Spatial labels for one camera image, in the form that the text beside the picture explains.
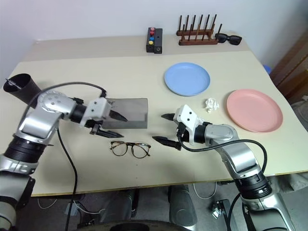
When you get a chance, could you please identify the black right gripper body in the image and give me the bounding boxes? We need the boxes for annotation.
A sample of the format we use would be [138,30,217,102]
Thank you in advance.
[175,122,191,151]

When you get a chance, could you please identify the grey glasses case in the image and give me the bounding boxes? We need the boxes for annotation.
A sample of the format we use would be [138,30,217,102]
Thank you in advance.
[102,97,149,129]

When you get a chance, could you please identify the crumpled white paper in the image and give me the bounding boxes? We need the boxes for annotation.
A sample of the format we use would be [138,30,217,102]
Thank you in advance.
[204,96,220,114]

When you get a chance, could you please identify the black metal table bracket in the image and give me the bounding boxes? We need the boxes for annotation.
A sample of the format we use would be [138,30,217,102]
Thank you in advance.
[211,199,232,220]

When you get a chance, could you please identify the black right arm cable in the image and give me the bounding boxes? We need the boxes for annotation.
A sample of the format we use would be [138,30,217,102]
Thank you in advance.
[177,128,268,231]

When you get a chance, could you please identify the black sunglasses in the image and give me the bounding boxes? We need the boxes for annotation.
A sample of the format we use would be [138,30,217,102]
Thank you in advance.
[214,23,243,46]

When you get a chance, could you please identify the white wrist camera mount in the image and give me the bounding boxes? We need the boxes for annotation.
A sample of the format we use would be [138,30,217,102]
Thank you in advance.
[173,104,205,143]
[80,97,112,126]

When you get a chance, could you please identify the brown wooden furniture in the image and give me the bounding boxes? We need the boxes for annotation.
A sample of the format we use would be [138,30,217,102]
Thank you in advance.
[269,30,308,104]

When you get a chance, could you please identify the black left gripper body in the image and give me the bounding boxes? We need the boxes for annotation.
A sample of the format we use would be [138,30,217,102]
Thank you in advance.
[84,109,114,135]

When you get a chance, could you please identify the black box with coloured buttons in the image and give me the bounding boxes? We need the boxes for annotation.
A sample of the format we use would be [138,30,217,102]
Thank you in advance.
[146,27,157,53]

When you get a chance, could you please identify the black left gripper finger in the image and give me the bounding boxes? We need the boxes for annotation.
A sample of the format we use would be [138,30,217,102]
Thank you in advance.
[95,128,123,139]
[109,109,128,122]

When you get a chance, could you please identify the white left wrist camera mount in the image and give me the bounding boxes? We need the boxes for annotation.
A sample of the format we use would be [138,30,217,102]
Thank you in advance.
[80,97,112,126]

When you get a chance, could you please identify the white floor cable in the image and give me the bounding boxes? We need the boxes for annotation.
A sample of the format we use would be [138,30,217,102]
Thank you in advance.
[38,197,107,215]
[193,182,218,200]

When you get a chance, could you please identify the brown wooden plate rack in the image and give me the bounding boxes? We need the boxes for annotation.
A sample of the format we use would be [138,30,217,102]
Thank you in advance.
[176,14,218,46]

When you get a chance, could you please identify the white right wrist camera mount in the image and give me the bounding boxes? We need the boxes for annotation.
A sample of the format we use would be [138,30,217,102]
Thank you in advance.
[173,104,205,143]

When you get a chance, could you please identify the black paper cup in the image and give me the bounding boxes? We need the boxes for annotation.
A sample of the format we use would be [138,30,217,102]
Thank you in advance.
[2,73,43,109]

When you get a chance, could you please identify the blue plastic plate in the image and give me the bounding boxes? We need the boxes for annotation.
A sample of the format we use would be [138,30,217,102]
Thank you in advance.
[164,62,211,97]

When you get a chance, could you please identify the black round base disc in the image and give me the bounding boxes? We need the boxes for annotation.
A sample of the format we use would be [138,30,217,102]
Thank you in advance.
[76,218,193,231]

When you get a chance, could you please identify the tortoiseshell eyeglasses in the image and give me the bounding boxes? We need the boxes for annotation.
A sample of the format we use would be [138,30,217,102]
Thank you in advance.
[110,141,152,159]

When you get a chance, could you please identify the pink plastic plate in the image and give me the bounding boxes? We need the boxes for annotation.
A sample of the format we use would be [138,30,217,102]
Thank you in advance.
[226,89,284,134]

